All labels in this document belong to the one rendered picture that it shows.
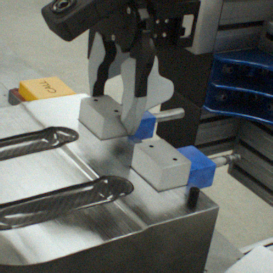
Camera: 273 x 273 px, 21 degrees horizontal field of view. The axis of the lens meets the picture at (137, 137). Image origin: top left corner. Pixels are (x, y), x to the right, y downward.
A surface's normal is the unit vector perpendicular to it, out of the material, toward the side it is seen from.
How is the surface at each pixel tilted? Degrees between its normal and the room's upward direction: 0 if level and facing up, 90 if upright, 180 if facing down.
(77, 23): 89
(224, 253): 0
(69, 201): 6
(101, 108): 0
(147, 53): 70
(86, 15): 89
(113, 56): 106
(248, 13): 90
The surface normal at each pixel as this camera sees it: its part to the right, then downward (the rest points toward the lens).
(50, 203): 0.22, -0.75
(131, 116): -0.31, 0.64
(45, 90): 0.15, -0.87
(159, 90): 0.58, 0.26
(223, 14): 0.58, 0.46
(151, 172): -0.82, 0.16
